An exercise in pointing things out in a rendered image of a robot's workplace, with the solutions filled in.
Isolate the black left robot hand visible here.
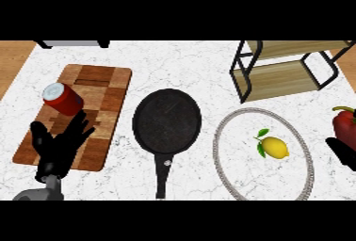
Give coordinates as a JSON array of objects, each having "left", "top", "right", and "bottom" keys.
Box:
[{"left": 30, "top": 109, "right": 98, "bottom": 185}]

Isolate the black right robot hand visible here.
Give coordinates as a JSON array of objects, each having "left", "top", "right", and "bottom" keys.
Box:
[{"left": 324, "top": 107, "right": 356, "bottom": 172}]

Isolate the red bell pepper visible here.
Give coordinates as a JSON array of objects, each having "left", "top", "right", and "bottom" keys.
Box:
[{"left": 331, "top": 105, "right": 356, "bottom": 153}]

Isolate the black wooden tiered shelf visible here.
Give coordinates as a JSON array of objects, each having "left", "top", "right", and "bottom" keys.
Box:
[{"left": 228, "top": 40, "right": 356, "bottom": 104}]

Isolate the wooden cutting board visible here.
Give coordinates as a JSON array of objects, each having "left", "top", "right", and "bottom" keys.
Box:
[{"left": 12, "top": 63, "right": 133, "bottom": 172}]

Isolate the yellow lemon with leaves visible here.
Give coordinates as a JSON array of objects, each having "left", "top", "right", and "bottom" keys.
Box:
[{"left": 253, "top": 128, "right": 291, "bottom": 160}]

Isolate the red can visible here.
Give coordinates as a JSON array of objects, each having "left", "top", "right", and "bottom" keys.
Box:
[{"left": 42, "top": 82, "right": 84, "bottom": 117}]

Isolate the black frying pan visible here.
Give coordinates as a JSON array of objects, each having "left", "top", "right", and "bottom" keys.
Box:
[{"left": 130, "top": 88, "right": 203, "bottom": 200}]

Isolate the grey appliance with black legs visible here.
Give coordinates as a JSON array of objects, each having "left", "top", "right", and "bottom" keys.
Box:
[{"left": 34, "top": 40, "right": 111, "bottom": 50}]

